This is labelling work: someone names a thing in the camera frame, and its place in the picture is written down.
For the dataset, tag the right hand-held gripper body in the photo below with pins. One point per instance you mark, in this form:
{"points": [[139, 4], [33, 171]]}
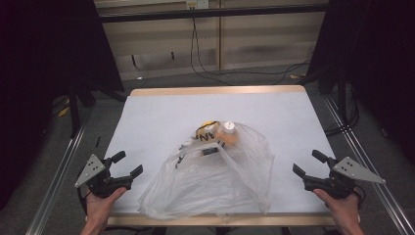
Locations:
{"points": [[339, 182]]}

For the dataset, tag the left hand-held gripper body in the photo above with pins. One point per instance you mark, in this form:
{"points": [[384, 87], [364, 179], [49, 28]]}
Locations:
{"points": [[101, 182]]}

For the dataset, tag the clear plastic bag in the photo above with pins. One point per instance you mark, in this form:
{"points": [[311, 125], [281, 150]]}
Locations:
{"points": [[212, 182]]}

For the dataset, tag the yellow milk tea bottle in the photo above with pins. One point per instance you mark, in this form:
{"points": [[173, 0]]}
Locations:
{"points": [[206, 132], [227, 135]]}

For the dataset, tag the person's left hand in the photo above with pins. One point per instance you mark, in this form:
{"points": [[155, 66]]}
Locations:
{"points": [[99, 209]]}

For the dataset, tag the person's right hand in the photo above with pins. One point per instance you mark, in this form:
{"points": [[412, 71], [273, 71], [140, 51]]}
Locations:
{"points": [[344, 210]]}

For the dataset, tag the black metal stand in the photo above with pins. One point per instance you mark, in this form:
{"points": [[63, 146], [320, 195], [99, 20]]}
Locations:
{"points": [[74, 111], [341, 98]]}

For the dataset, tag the black curtain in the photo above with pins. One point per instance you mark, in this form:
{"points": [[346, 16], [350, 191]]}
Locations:
{"points": [[375, 49], [49, 65]]}

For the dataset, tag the black horizontal bar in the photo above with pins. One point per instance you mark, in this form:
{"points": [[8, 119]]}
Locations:
{"points": [[212, 13]]}

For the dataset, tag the metal floor rail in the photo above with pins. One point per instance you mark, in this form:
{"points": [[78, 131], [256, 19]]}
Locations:
{"points": [[375, 176], [58, 176]]}

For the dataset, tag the white wall outlet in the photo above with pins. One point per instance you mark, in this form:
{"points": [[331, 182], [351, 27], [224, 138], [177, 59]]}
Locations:
{"points": [[197, 4]]}

